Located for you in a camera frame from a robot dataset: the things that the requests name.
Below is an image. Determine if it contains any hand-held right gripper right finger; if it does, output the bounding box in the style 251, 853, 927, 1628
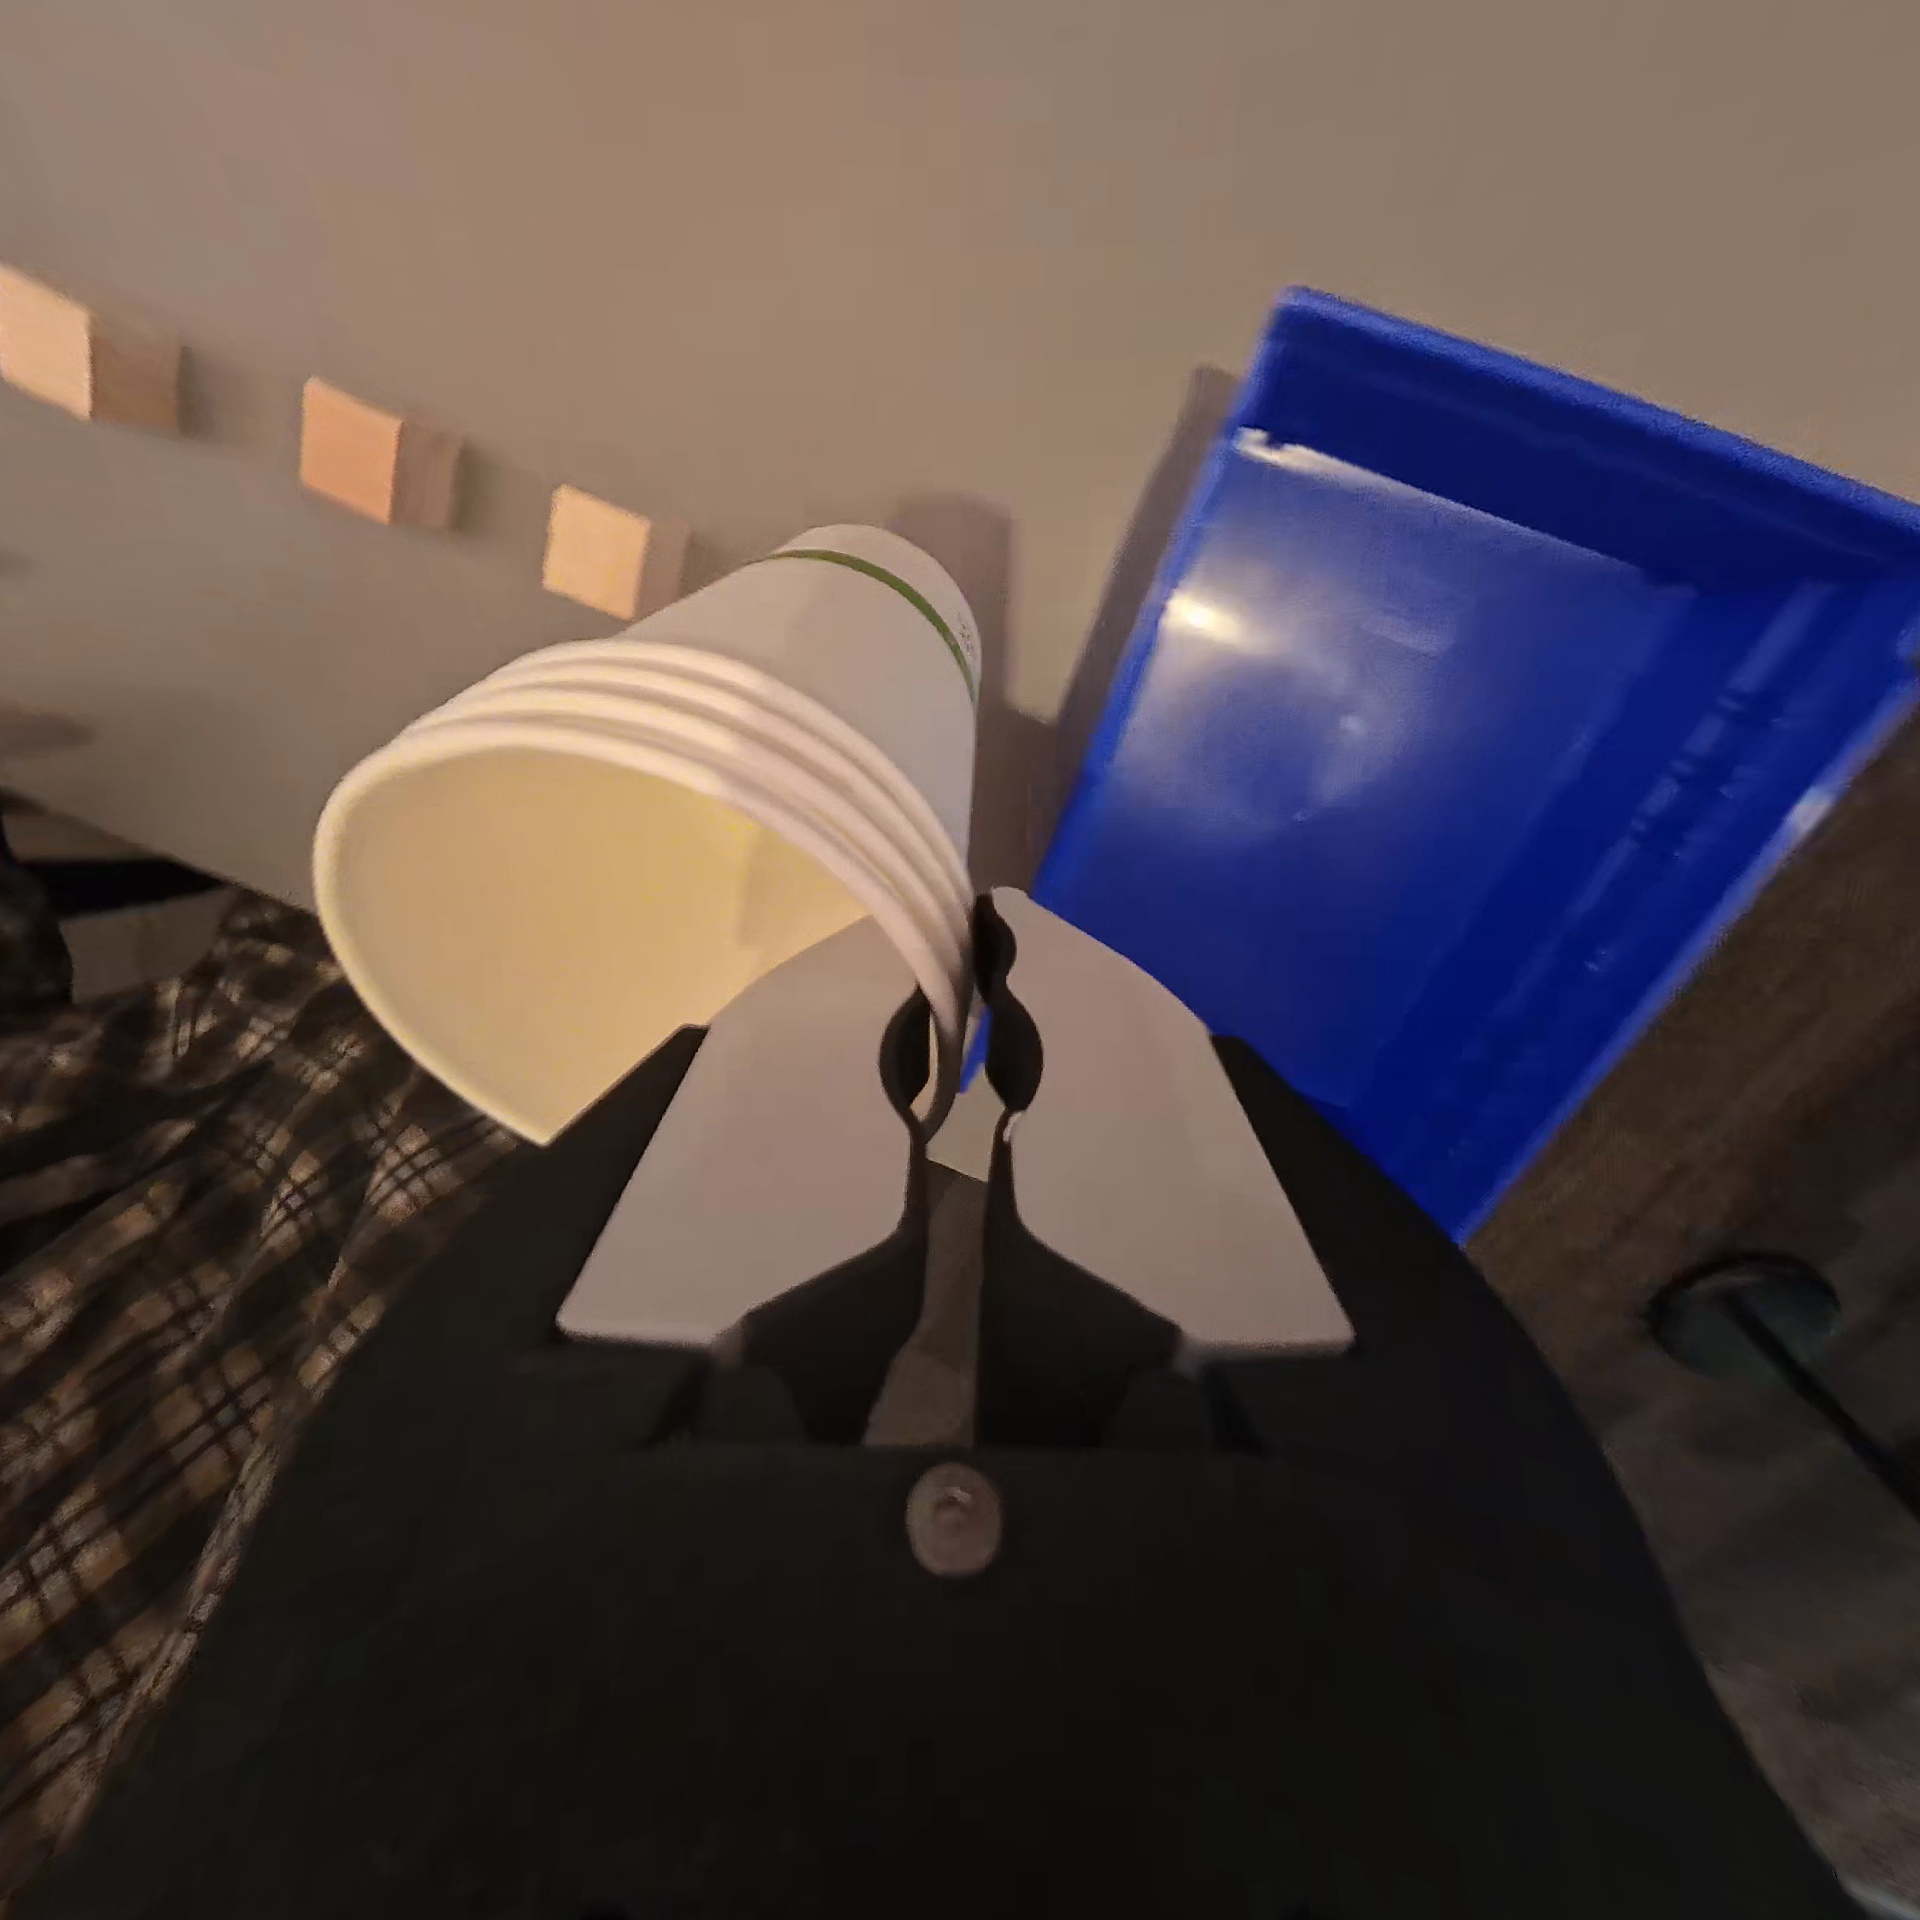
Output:
972, 885, 1360, 1359

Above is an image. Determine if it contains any white green-banded paper cup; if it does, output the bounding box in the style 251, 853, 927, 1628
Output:
310, 717, 963, 1149
495, 526, 984, 977
428, 663, 975, 1037
351, 690, 970, 1081

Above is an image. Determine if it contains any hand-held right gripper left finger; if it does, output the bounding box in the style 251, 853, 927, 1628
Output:
556, 915, 944, 1354

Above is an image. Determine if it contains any blue plastic bin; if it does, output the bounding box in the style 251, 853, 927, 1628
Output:
959, 286, 1920, 1247

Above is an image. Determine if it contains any black stanchion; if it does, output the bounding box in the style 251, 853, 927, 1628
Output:
1648, 1257, 1920, 1489

